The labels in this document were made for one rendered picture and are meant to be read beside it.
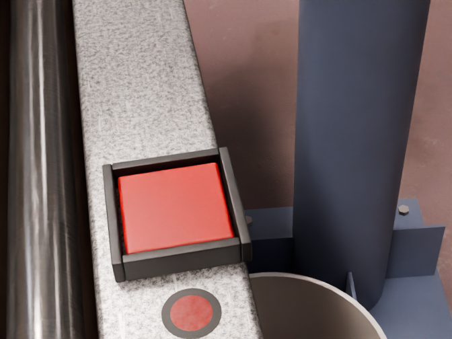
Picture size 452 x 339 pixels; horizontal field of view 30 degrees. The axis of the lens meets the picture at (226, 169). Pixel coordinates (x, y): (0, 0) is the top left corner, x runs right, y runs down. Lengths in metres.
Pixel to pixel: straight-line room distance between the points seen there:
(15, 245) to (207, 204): 0.11
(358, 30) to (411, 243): 0.56
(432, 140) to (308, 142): 0.67
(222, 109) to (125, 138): 1.39
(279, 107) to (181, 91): 1.36
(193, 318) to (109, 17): 0.28
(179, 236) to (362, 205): 0.85
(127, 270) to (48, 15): 0.26
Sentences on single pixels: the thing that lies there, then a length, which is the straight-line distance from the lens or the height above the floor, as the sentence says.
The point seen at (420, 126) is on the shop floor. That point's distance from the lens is 1.91.
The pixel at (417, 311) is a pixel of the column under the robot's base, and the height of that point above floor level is 0.01.
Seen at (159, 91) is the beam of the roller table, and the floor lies 0.92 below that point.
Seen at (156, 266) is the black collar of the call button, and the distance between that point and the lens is 0.46.
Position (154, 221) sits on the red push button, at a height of 0.93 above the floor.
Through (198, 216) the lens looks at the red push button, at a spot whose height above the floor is 0.93.
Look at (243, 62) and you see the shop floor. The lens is 2.05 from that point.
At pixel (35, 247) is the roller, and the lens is 0.49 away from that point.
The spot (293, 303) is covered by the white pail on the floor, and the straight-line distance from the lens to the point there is 1.18.
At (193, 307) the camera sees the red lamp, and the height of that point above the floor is 0.92.
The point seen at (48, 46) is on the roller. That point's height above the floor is 0.92.
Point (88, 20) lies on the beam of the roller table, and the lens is 0.65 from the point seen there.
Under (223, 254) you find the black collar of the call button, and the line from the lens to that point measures 0.46.
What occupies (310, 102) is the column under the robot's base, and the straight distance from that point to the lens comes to 1.19.
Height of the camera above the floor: 1.29
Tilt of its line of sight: 46 degrees down
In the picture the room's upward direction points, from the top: 3 degrees counter-clockwise
